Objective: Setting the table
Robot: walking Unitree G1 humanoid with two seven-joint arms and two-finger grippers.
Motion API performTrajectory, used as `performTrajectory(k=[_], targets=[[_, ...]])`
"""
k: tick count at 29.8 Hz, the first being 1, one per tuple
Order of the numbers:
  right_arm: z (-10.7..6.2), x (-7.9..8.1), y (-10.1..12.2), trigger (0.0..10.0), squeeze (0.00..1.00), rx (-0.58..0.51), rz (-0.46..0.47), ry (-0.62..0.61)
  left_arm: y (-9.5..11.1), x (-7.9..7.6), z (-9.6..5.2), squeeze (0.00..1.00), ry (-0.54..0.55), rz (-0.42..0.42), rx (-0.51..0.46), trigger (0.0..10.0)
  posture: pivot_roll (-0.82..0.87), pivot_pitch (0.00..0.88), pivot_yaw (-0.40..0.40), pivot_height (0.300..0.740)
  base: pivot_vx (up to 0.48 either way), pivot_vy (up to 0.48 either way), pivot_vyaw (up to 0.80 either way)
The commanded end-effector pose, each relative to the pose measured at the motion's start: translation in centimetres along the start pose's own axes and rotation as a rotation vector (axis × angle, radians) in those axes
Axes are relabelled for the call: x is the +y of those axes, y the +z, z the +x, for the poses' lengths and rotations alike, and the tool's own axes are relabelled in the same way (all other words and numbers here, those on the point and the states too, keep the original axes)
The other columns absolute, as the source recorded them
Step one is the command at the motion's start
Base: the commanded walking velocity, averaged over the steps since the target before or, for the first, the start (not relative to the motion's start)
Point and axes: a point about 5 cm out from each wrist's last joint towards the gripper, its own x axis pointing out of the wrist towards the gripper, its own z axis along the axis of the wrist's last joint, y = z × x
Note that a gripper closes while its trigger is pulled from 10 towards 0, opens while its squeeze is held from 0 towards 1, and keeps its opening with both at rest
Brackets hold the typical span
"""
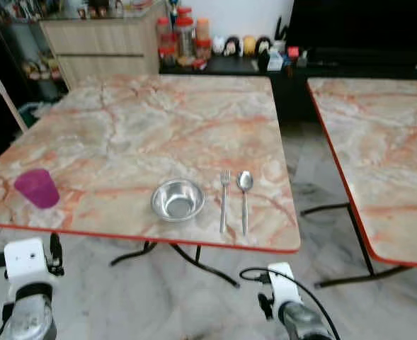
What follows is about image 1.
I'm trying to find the small red lid plastic jar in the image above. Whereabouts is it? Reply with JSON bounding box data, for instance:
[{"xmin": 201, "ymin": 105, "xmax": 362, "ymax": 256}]
[{"xmin": 159, "ymin": 46, "xmax": 177, "ymax": 66}]

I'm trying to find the tall red lid plastic jar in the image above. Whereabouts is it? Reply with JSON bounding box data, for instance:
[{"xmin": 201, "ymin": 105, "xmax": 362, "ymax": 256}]
[{"xmin": 176, "ymin": 16, "xmax": 197, "ymax": 59}]

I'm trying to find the black low TV console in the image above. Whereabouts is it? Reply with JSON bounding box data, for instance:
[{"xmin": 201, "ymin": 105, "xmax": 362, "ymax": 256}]
[{"xmin": 159, "ymin": 50, "xmax": 417, "ymax": 123}]

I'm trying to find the black television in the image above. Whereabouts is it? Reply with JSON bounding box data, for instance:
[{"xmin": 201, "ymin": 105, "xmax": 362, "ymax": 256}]
[{"xmin": 286, "ymin": 0, "xmax": 417, "ymax": 50}]

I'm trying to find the pale wooden stick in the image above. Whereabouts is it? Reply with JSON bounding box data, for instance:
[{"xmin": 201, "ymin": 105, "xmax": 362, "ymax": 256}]
[{"xmin": 0, "ymin": 61, "xmax": 29, "ymax": 134}]

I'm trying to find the steel fork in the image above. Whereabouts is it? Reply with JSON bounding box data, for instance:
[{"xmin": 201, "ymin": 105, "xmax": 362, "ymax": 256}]
[{"xmin": 219, "ymin": 170, "xmax": 232, "ymax": 234}]

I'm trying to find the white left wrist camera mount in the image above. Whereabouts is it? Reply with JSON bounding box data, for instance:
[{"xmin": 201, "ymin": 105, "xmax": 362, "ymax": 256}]
[{"xmin": 3, "ymin": 237, "xmax": 55, "ymax": 304}]

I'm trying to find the light wooden drawer cabinet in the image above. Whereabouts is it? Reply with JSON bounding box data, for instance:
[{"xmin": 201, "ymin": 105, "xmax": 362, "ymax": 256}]
[{"xmin": 38, "ymin": 4, "xmax": 166, "ymax": 89}]

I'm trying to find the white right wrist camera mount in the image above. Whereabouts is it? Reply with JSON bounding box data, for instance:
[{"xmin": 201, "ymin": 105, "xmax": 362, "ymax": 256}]
[{"xmin": 265, "ymin": 262, "xmax": 301, "ymax": 312}]

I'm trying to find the marble pattern folding table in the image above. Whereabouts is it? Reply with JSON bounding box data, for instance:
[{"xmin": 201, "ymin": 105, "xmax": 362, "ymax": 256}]
[
  {"xmin": 0, "ymin": 74, "xmax": 302, "ymax": 289},
  {"xmin": 300, "ymin": 76, "xmax": 417, "ymax": 291}
]

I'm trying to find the steel spoon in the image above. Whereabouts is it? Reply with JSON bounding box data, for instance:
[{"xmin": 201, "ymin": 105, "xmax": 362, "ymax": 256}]
[{"xmin": 236, "ymin": 171, "xmax": 254, "ymax": 237}]

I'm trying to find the small white box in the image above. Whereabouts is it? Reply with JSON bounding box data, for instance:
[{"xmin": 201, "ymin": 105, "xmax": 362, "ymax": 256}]
[{"xmin": 266, "ymin": 51, "xmax": 284, "ymax": 72}]

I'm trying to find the white toy figurine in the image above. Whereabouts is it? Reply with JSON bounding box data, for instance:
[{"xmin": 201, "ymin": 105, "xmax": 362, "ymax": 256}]
[{"xmin": 212, "ymin": 37, "xmax": 227, "ymax": 56}]

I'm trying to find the orange filled plastic jar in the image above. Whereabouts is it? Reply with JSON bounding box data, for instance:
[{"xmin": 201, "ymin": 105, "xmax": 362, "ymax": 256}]
[{"xmin": 196, "ymin": 18, "xmax": 212, "ymax": 42}]

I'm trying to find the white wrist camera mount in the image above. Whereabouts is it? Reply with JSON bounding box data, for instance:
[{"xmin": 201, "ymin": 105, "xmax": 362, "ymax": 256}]
[
  {"xmin": 3, "ymin": 237, "xmax": 55, "ymax": 304},
  {"xmin": 265, "ymin": 262, "xmax": 301, "ymax": 312}
]

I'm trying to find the yellow toy figurine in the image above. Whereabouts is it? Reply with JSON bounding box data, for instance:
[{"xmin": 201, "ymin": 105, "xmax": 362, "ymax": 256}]
[{"xmin": 242, "ymin": 35, "xmax": 257, "ymax": 55}]

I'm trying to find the black toy figurine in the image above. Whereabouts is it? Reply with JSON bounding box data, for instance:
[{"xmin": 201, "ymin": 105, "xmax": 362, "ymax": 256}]
[
  {"xmin": 226, "ymin": 37, "xmax": 241, "ymax": 57},
  {"xmin": 256, "ymin": 36, "xmax": 273, "ymax": 57}
]

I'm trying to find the purple plastic cup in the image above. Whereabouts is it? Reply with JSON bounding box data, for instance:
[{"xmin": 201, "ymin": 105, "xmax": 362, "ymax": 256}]
[{"xmin": 13, "ymin": 169, "xmax": 60, "ymax": 210}]

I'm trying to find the glass display cabinet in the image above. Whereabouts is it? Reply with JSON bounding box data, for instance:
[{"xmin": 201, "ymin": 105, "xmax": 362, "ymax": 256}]
[{"xmin": 0, "ymin": 0, "xmax": 67, "ymax": 107}]

